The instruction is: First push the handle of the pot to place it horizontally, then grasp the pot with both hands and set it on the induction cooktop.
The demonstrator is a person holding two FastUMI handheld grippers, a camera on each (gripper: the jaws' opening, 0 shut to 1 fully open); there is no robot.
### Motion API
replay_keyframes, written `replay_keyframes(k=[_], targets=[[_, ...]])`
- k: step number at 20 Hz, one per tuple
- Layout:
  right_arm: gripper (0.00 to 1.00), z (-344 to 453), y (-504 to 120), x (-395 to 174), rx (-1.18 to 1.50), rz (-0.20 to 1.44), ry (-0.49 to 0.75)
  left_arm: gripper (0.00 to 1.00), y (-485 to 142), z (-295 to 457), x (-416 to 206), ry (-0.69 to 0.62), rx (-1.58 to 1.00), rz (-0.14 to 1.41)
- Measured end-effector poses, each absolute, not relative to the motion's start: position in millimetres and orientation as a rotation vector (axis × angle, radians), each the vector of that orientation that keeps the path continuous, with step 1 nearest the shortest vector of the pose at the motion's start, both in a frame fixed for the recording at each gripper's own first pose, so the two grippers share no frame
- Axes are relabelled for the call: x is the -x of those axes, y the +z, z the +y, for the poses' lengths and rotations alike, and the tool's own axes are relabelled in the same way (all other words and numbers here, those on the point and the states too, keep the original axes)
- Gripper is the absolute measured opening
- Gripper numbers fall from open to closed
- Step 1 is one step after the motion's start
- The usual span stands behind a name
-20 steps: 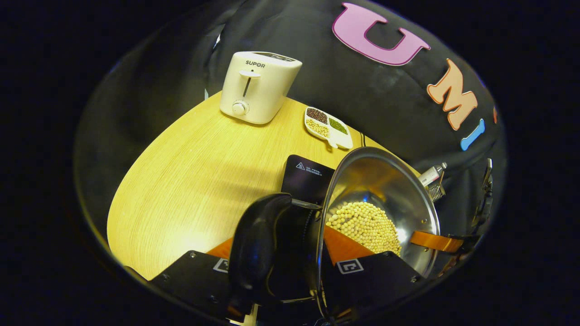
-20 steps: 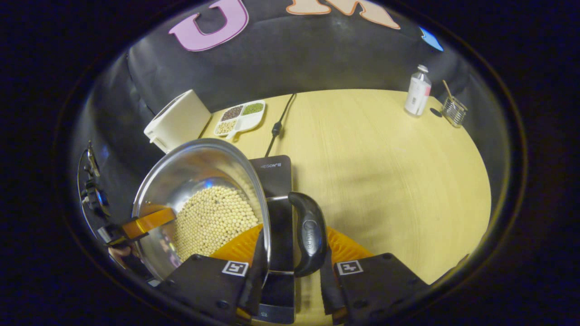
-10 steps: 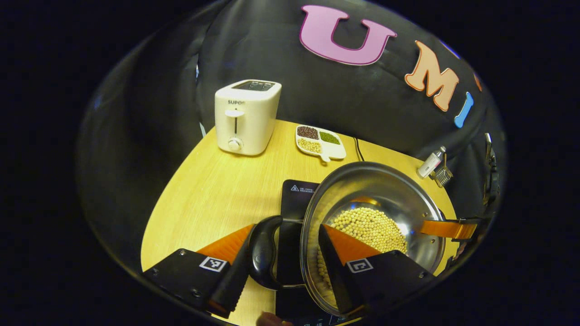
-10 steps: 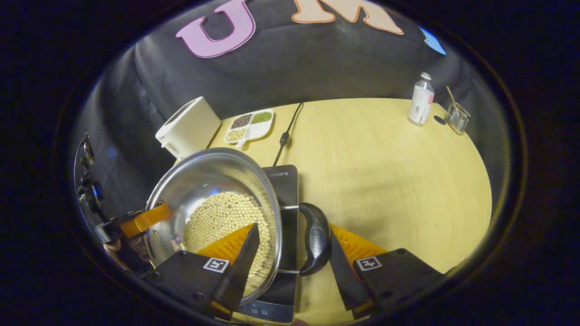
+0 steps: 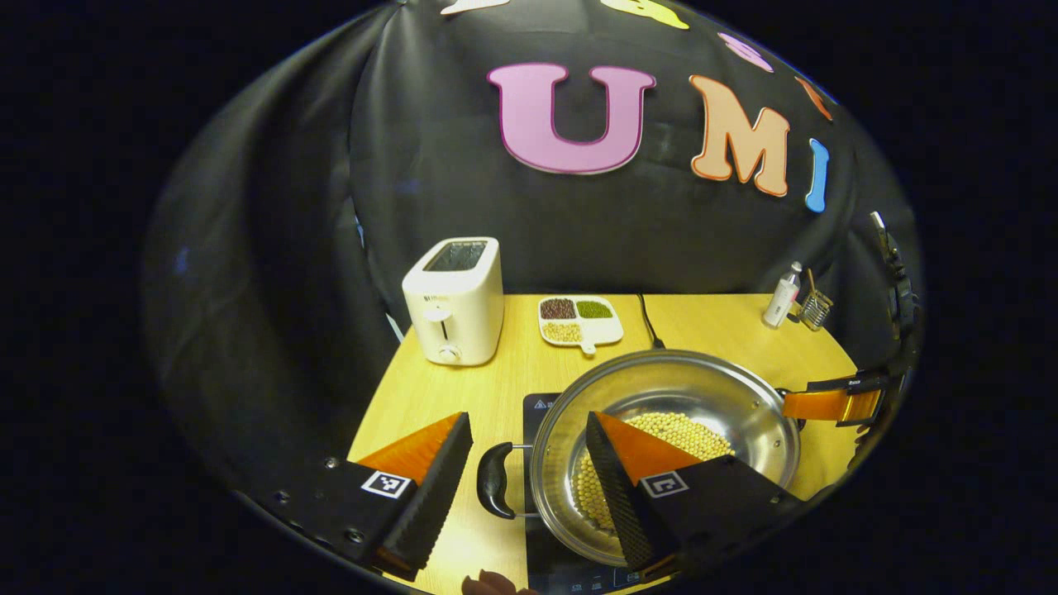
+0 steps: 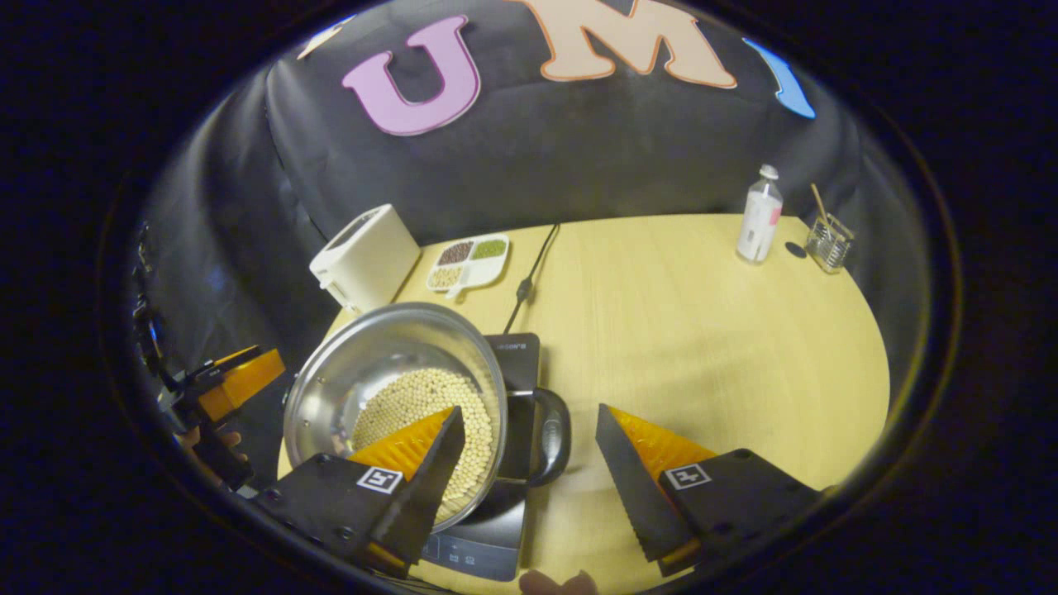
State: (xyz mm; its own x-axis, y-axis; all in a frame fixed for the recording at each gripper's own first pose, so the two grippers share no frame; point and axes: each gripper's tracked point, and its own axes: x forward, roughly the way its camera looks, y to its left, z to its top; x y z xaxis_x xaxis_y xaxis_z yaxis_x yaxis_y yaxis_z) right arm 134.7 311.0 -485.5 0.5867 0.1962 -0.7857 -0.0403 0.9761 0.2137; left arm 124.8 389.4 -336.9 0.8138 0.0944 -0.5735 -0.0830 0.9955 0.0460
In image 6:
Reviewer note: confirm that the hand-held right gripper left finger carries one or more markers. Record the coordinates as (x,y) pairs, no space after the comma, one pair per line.
(430,487)

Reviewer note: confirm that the clear bottle with pink label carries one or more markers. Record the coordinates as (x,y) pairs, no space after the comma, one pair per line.
(759,219)

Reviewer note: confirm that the white boxy appliance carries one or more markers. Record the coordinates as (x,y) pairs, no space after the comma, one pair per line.
(364,260)

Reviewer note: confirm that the black induction cooktop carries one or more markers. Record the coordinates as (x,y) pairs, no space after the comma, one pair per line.
(488,545)

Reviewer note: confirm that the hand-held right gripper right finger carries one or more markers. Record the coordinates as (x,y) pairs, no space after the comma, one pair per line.
(632,487)

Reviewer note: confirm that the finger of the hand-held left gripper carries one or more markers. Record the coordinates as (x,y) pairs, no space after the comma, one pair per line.
(244,384)
(216,365)

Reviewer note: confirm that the small black disc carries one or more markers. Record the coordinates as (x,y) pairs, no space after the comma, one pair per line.
(795,249)

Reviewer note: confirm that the pile of yellow soybeans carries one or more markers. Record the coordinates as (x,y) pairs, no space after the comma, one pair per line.
(430,392)

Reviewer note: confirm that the white divided plate with beans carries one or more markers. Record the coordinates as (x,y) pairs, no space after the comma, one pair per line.
(467,264)

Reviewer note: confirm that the wooden stick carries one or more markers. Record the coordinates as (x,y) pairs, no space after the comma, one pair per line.
(820,207)

